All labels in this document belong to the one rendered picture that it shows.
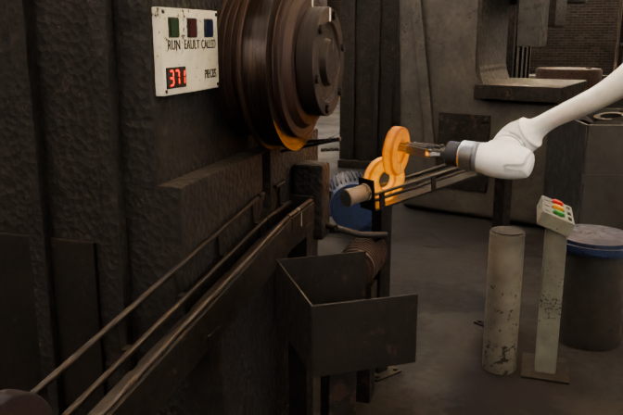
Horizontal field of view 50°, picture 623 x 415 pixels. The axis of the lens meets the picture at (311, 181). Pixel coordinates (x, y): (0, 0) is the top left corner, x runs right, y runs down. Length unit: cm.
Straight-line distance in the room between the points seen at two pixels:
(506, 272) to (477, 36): 226
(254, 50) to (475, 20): 290
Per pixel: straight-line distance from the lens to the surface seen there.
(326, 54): 172
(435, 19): 447
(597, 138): 368
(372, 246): 216
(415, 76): 452
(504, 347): 252
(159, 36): 142
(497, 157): 198
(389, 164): 206
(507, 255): 239
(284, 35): 164
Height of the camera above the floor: 119
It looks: 12 degrees down
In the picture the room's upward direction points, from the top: straight up
